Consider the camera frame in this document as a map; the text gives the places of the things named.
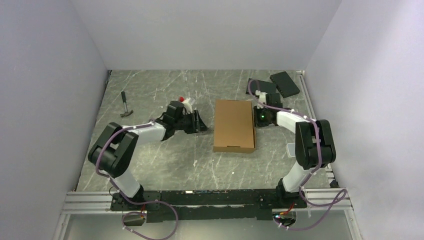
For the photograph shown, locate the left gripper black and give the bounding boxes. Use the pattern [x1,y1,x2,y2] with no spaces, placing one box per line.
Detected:
[174,110,209,135]

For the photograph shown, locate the brown cardboard box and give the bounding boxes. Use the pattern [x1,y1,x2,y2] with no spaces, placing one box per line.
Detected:
[213,99,256,154]

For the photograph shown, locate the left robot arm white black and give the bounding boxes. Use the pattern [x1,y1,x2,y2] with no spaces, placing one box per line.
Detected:
[87,98,208,210]

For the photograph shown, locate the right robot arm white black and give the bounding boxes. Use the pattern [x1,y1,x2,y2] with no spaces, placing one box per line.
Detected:
[249,90,336,208]

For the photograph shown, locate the black foam block near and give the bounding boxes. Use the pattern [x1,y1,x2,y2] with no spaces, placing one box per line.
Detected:
[245,78,277,95]

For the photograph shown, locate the black foam block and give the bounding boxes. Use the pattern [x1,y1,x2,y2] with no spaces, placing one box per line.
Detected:
[245,78,277,95]
[269,71,300,98]

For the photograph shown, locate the black foam block far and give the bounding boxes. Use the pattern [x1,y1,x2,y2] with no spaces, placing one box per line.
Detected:
[269,71,300,98]

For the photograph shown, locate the white rectangular tray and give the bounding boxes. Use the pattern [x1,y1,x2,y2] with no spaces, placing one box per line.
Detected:
[286,142,296,158]

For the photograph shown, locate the small black hammer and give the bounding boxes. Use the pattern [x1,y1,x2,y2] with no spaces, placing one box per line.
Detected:
[120,91,134,118]

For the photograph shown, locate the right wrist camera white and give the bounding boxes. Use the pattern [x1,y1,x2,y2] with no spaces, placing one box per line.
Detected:
[255,90,268,109]

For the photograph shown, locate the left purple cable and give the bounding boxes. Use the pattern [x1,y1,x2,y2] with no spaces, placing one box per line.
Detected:
[95,120,180,240]

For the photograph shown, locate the purple cable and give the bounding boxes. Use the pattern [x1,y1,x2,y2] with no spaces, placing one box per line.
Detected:
[95,120,180,240]
[247,79,348,232]

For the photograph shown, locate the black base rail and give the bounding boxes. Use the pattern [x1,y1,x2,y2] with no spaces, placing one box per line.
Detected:
[110,187,307,223]

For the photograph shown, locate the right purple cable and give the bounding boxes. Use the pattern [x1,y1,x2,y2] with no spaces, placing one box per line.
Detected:
[247,79,348,232]

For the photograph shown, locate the aluminium frame rail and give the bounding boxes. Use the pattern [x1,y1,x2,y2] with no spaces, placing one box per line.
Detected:
[61,191,113,215]

